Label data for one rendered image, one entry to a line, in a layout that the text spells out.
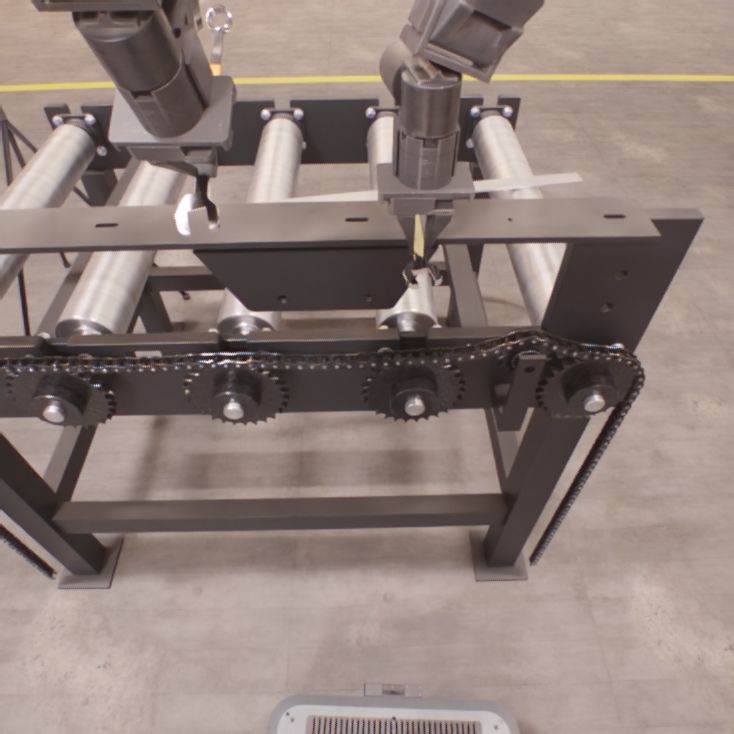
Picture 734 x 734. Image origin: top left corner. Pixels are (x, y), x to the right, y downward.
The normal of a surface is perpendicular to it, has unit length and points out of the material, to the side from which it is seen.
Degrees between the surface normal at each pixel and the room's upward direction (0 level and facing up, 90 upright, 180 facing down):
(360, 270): 90
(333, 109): 90
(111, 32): 30
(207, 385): 90
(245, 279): 90
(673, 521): 0
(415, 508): 0
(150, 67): 115
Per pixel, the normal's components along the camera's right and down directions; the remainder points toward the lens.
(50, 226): 0.00, -0.66
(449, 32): -0.03, 0.98
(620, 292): 0.02, 0.75
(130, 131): -0.02, -0.20
